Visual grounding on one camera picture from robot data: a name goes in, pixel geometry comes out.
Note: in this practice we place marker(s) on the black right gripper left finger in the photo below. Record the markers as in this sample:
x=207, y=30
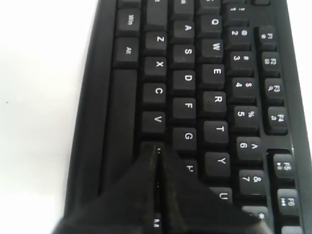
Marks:
x=126, y=208

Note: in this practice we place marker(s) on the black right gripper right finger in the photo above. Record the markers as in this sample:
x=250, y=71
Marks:
x=190, y=207

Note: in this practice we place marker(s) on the black acer keyboard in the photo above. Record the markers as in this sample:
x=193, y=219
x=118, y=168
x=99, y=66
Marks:
x=215, y=79

